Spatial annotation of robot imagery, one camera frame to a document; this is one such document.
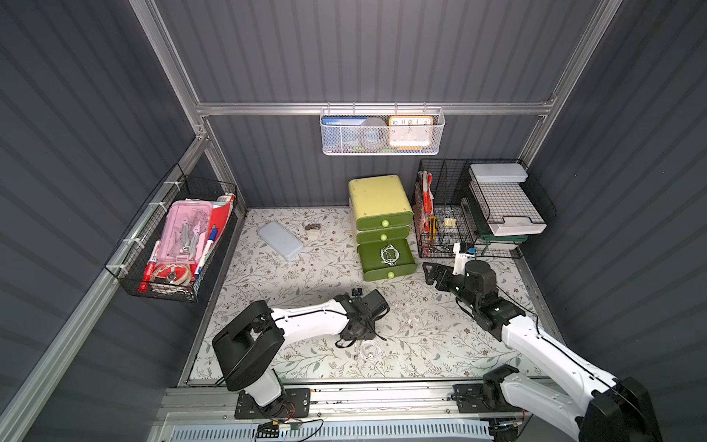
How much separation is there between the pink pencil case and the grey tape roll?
514mm

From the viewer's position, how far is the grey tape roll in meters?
0.88

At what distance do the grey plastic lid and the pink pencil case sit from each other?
1.11 feet

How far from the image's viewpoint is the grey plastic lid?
107 centimetres

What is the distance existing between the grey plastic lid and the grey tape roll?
47 cm
